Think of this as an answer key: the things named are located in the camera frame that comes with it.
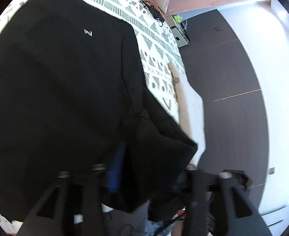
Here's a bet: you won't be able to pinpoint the person patterned trouser legs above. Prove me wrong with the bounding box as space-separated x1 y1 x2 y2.
102 202 166 235

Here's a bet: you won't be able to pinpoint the black cable bundle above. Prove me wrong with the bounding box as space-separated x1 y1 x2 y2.
139 0 165 27

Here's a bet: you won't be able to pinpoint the cream bedside cabinet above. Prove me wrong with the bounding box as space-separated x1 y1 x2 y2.
166 14 190 48

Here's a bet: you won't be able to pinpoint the black button shirt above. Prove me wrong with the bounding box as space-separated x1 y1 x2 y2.
0 0 197 221

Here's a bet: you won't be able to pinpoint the folded beige blanket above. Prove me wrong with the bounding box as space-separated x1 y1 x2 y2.
168 62 206 167

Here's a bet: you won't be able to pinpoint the patterned bed quilt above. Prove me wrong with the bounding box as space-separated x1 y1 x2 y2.
0 0 182 129

